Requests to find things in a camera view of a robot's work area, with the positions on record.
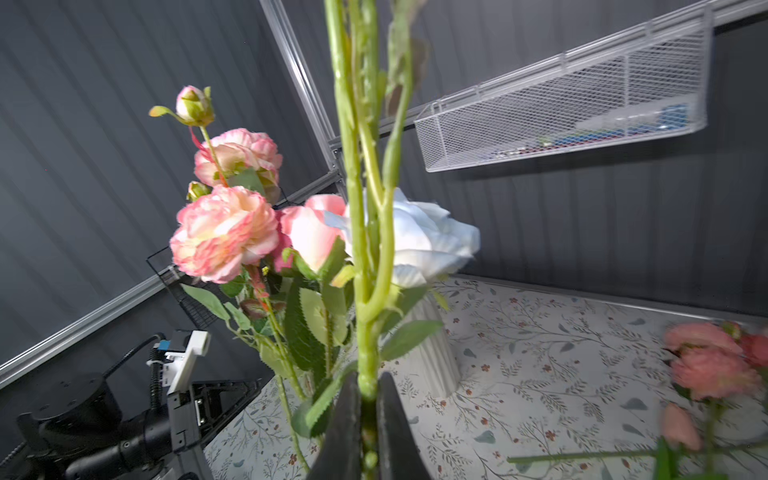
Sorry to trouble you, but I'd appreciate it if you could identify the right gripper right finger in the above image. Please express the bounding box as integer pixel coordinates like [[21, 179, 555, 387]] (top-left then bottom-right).
[[376, 372, 432, 480]]

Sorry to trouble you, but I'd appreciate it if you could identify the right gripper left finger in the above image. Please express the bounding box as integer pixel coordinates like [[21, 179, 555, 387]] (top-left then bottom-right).
[[306, 372, 362, 480]]

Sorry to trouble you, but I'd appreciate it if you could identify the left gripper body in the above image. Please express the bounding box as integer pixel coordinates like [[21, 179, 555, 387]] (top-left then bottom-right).
[[164, 380, 261, 479]]

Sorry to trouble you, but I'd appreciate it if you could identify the white ribbed vase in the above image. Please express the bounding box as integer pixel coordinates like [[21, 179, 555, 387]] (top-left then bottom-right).
[[405, 294, 461, 399]]

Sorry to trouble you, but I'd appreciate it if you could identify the pink spray rose stem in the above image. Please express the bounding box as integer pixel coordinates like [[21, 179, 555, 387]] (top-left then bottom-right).
[[148, 84, 313, 475]]

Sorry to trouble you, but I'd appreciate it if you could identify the white rose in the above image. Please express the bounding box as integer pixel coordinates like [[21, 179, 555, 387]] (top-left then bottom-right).
[[323, 187, 482, 289]]

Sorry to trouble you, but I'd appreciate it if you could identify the single pink rose stem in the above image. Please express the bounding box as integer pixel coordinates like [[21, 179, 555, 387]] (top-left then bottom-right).
[[325, 1, 423, 479]]

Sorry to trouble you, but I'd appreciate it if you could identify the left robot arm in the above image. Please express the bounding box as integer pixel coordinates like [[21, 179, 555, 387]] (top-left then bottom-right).
[[1, 374, 261, 479]]

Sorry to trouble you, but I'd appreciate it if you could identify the pile of artificial flowers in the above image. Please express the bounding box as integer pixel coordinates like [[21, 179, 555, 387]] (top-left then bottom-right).
[[507, 322, 767, 479]]

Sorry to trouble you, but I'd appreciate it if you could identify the floral table mat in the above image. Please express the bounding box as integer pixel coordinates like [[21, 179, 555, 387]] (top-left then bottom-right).
[[203, 275, 768, 480]]

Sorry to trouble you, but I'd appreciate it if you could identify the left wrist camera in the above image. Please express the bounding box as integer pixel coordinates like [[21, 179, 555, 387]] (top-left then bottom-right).
[[146, 330, 211, 395]]

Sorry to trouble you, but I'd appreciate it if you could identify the left black cable conduit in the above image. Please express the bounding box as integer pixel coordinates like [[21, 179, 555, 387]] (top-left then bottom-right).
[[101, 332, 166, 415]]

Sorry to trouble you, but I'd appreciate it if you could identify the black wire basket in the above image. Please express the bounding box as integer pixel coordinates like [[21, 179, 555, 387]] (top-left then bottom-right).
[[146, 246, 217, 330]]

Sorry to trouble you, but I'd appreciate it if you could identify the white wire basket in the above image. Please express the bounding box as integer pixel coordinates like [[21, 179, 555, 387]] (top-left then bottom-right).
[[415, 2, 713, 173]]

